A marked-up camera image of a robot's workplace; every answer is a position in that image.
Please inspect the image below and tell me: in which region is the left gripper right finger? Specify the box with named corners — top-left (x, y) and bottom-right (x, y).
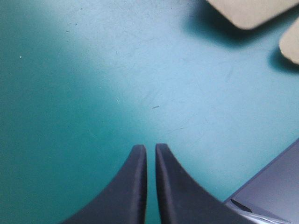
top-left (155, 143), bottom-right (250, 224)

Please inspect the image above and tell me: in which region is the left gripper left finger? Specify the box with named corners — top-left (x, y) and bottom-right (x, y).
top-left (61, 144), bottom-right (148, 224)

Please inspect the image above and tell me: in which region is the brown cardboard box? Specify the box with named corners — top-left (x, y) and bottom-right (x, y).
top-left (206, 0), bottom-right (299, 65)

